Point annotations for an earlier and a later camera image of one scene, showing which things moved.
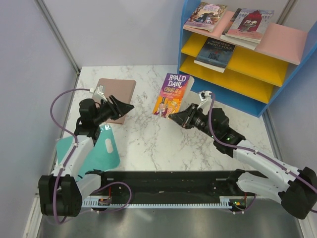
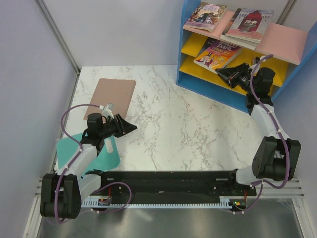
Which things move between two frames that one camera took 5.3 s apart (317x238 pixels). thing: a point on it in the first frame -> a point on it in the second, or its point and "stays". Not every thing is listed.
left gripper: (118, 108) -> (123, 127)
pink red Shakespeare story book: (250, 24) stays
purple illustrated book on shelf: (204, 16) stays
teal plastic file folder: (104, 155) stays
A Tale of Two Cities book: (244, 44) stays
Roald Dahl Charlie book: (173, 95) -> (217, 56)
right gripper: (184, 118) -> (232, 74)
